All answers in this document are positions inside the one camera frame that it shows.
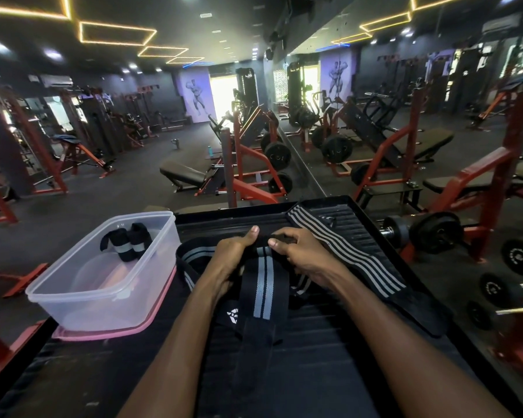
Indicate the person's right hand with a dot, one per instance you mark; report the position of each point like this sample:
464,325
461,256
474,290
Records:
311,261

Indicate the person's left hand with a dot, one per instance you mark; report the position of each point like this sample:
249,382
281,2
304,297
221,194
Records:
226,261

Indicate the person's left thumb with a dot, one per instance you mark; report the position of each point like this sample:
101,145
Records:
250,237

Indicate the person's right thumb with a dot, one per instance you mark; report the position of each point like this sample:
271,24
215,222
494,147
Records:
279,245

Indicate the black wrap with blue-grey stripes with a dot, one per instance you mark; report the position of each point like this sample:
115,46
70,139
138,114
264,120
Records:
261,291

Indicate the person's right forearm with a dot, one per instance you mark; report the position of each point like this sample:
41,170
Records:
401,343

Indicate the person's left forearm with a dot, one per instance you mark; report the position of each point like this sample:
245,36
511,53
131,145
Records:
178,348

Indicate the black weight plate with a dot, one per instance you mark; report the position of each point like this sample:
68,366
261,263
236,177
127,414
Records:
278,155
281,183

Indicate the red bench press rack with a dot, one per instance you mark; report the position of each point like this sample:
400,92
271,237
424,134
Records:
248,169

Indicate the black wrap with grey stripes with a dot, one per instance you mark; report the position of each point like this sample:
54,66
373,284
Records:
353,252

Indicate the black ribbed tray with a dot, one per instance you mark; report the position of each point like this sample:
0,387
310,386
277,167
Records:
357,226

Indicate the black padded flat bench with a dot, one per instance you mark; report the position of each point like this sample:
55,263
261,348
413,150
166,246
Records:
182,173

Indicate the rolled black wrist wrap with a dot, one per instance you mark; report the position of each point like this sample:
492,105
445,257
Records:
118,244
140,240

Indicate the black dumbbell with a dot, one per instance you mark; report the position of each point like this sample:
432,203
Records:
422,232

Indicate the clear plastic container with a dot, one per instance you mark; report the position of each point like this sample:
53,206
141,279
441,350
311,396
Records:
109,282

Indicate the pink container lid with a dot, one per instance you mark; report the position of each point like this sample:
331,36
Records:
113,333

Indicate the red adjustable bench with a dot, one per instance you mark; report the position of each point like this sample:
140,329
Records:
80,154

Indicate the yellow ceiling light outline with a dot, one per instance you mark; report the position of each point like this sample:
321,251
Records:
35,10
162,51
115,33

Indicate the red and black gym machine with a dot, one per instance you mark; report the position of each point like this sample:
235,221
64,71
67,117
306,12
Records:
21,143

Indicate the white air conditioner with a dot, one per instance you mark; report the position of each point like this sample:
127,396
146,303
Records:
56,81

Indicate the bodybuilder wall poster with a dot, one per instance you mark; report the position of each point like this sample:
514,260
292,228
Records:
197,95

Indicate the large wall mirror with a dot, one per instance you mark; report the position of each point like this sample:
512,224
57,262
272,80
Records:
418,82

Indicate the red floor frame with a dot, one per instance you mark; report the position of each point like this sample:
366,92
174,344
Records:
19,280

